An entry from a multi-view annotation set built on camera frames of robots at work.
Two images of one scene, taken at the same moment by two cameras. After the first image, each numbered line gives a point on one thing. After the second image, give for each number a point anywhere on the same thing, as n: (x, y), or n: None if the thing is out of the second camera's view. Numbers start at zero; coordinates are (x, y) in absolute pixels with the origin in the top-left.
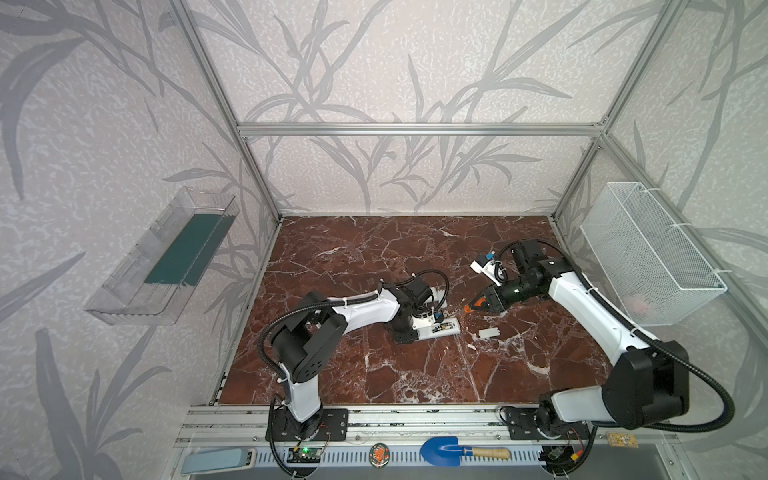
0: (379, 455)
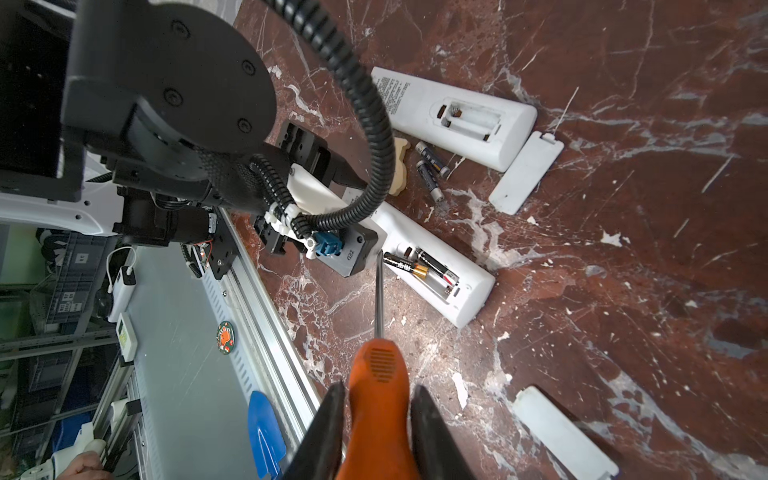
0: (226, 337)
